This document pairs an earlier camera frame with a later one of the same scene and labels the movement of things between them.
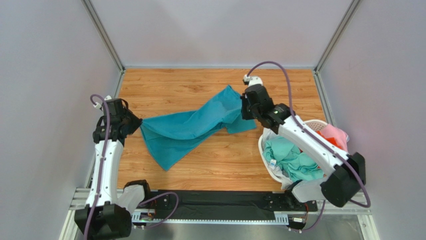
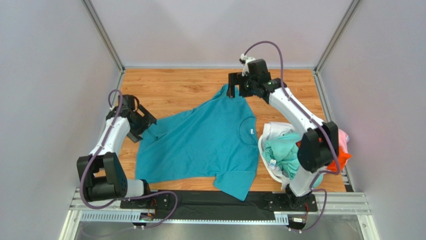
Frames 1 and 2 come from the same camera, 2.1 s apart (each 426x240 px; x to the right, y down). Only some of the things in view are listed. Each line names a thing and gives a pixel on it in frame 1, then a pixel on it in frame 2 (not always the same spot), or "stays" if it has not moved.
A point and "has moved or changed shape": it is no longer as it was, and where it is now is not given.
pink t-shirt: x=330 y=131 stays
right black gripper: x=246 y=105 → x=237 y=79
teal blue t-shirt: x=170 y=136 has moved or changed shape
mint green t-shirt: x=296 y=165 stays
